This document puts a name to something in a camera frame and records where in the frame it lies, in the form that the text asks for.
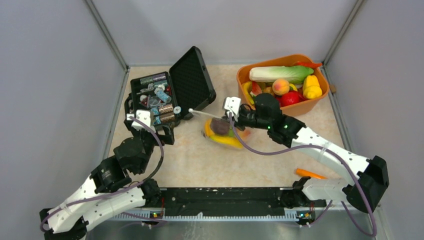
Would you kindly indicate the red chili toy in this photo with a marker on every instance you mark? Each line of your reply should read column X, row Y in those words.
column 311, row 65

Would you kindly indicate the peach toy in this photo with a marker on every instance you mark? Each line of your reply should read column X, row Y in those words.
column 245, row 134
column 280, row 87

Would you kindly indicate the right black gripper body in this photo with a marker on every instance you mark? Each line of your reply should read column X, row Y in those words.
column 249, row 119

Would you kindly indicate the green white cabbage toy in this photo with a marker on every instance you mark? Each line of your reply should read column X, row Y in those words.
column 293, row 74

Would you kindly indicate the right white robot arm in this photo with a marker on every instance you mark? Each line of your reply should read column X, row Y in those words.
column 363, row 180

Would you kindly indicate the green apple toy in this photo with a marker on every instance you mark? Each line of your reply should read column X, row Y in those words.
column 231, row 133

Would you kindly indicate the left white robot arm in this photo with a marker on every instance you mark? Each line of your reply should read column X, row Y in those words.
column 119, row 183

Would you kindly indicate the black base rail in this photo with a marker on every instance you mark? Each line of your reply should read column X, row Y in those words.
column 227, row 201

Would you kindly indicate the orange plastic basket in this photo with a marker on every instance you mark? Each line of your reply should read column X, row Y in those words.
column 287, row 61

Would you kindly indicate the yellow bell pepper toy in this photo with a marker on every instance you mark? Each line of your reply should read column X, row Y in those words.
column 207, row 129

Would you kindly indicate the clear dotted zip bag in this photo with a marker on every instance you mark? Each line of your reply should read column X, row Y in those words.
column 208, row 116

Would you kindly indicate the orange carrot toy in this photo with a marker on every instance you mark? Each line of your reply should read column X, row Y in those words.
column 304, row 173

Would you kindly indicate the dark purple fruit toy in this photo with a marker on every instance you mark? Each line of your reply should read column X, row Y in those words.
column 220, row 126

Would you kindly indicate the black open case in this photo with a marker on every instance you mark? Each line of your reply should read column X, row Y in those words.
column 169, row 95

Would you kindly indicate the yellow pear toy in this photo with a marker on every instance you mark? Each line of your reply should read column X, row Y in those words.
column 311, row 88

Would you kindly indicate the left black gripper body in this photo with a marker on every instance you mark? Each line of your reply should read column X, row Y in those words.
column 150, row 138

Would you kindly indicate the red apple toy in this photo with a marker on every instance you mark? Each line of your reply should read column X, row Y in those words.
column 290, row 98

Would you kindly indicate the yellow banana toy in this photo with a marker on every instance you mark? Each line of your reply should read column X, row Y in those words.
column 228, row 141

